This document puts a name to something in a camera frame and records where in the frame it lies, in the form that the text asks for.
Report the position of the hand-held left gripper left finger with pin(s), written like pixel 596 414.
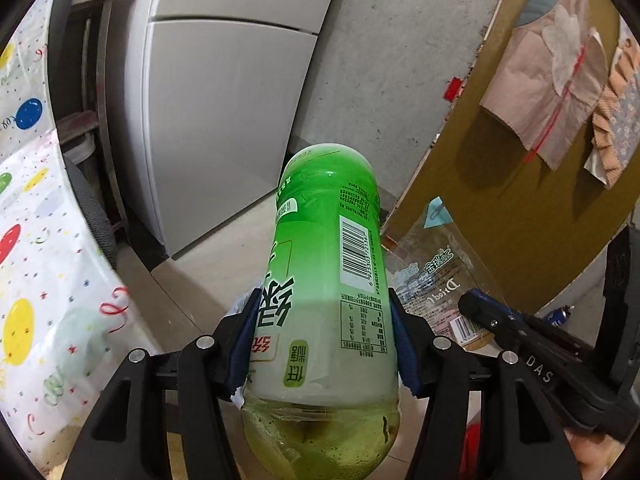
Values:
pixel 244 342

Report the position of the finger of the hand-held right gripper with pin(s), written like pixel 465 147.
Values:
pixel 500 331
pixel 547 329

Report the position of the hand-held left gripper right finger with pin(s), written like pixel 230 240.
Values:
pixel 404 345

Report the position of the clear printed plastic wrapper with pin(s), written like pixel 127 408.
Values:
pixel 430 270

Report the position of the green drink bottle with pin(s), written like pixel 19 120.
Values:
pixel 325 240

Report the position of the small blue can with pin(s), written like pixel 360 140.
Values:
pixel 558 316

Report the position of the red object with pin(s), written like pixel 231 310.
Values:
pixel 475 442

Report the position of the grey chair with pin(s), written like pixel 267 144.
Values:
pixel 95 220

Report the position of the balloon print plastic sheet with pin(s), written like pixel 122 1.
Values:
pixel 45 270

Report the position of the patterned frilled cloth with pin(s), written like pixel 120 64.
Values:
pixel 617 125

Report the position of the grey refrigerator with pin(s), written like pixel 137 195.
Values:
pixel 225 110

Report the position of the red tape piece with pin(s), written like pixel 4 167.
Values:
pixel 453 89

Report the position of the pink patchwork cloth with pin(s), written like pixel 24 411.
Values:
pixel 545 75

